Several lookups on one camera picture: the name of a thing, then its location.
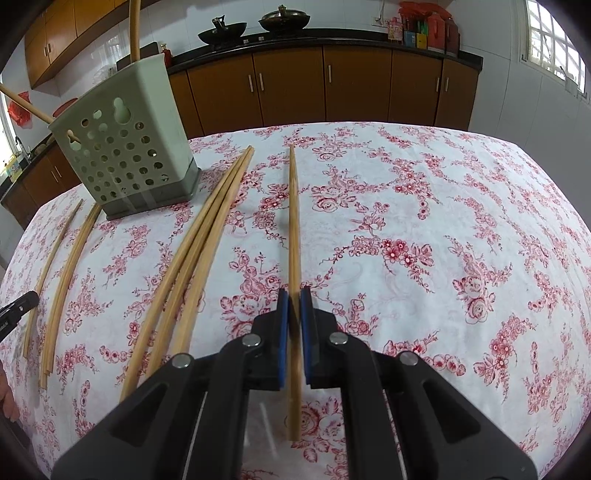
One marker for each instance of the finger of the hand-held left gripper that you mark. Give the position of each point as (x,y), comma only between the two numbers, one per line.
(21,307)

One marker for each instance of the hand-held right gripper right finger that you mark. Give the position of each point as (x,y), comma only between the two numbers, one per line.
(308,337)

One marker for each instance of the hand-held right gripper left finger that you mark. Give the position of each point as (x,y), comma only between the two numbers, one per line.
(281,337)

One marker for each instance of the grey-green perforated utensil holder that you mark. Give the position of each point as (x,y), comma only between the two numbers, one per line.
(129,138)

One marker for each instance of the person's left hand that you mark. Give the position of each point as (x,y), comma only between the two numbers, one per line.
(8,397)

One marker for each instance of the yellow dish soap bottle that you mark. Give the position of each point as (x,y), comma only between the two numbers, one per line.
(11,170)

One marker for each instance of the metal faucet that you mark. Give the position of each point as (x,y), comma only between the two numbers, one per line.
(19,146)

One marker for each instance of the red floral tablecloth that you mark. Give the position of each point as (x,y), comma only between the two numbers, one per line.
(415,207)

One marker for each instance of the red basin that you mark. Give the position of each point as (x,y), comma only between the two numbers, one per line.
(64,107)

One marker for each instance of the brown lower kitchen cabinets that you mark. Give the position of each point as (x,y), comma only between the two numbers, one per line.
(286,83)

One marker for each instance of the brown kitchen cabinets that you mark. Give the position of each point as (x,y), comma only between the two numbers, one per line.
(60,41)
(286,83)

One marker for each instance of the brown upper kitchen cabinets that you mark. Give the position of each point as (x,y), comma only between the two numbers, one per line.
(60,41)

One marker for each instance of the red bottle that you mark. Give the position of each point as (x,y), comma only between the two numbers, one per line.
(166,56)

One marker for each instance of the gas stove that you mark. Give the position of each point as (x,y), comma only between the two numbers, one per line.
(277,39)

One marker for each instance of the black kitchen countertop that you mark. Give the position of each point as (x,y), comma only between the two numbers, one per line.
(351,40)

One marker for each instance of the black wok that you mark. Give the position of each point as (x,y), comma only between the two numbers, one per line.
(221,33)

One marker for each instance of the colourful seasoning boxes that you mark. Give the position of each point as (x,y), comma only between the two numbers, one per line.
(415,39)

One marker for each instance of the wok with lid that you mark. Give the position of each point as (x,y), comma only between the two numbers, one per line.
(284,19)

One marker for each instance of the pink packet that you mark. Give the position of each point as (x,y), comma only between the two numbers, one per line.
(395,30)

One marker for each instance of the red plastic bag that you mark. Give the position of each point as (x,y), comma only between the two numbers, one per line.
(425,8)

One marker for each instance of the barred window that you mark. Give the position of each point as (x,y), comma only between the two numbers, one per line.
(549,41)

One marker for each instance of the red bag on wall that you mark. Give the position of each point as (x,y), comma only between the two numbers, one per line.
(19,110)

